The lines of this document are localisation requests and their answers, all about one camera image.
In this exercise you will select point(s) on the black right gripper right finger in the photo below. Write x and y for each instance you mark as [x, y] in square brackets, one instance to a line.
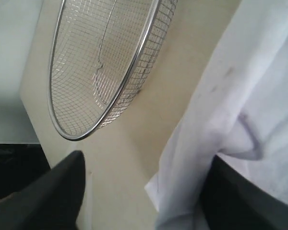
[231, 202]

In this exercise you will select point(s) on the round wire mesh basket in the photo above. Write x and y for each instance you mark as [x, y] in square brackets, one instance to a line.
[101, 55]

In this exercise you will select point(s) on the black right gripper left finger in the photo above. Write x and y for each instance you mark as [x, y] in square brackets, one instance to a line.
[52, 202]

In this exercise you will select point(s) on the white t-shirt with red logo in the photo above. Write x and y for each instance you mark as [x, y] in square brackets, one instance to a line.
[238, 112]

